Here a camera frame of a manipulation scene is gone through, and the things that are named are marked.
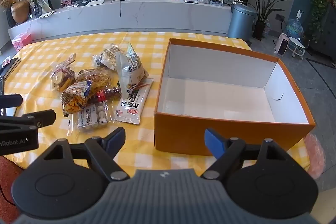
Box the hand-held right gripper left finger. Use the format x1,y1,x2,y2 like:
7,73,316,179
42,127,129,182

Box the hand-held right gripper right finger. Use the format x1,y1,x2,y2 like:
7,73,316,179
201,128,296,180

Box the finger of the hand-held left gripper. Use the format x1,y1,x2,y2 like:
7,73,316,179
21,109,56,129
0,93,24,112

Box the white snack packet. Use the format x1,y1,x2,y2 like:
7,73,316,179
112,78,153,125

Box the orange cardboard box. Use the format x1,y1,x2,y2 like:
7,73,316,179
154,38,316,157

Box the clear packet of white balls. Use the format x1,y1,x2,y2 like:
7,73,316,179
67,101,112,136

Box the yellow snack bag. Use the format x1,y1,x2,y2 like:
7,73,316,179
61,81,92,117

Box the dried fruit chips bag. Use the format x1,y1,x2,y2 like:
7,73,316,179
50,53,77,92

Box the chocolate ball bottle red cap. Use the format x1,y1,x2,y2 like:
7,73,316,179
89,86,122,105

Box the brown snack bag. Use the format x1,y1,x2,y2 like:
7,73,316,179
76,68,112,93

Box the silver snack bag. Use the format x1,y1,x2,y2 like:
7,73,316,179
116,42,150,100

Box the clear bag of pale nuts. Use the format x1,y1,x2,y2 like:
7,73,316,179
92,44,129,72

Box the black book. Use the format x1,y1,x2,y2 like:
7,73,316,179
0,57,21,77

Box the rust fabric seat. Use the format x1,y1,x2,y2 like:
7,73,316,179
0,156,27,214

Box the pink box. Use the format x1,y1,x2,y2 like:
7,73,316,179
12,32,32,52

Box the yellow checked tablecloth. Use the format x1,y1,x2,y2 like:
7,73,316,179
5,31,313,177

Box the dried flowers in dark vase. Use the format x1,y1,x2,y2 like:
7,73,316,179
0,0,17,28

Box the golden vase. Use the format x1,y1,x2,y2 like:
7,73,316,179
11,0,30,24

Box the pink plastic bag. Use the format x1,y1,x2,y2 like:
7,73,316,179
304,132,326,180

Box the small white heater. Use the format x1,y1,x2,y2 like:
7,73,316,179
273,33,289,57

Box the potted plant black pot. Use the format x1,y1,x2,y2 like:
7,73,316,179
244,0,286,41

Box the grey pedal trash can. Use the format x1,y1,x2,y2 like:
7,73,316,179
228,3,258,41

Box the white round stool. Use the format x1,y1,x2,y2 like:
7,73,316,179
287,36,306,60

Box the white marble TV cabinet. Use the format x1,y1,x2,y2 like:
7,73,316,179
7,0,233,37

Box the blue water jug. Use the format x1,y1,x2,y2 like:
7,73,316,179
287,10,305,39

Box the grey sideboard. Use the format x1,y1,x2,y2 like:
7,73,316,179
312,4,336,62

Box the green climbing plant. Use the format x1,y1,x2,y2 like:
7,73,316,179
304,0,336,41

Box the black cable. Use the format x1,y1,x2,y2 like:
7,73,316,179
110,0,143,18

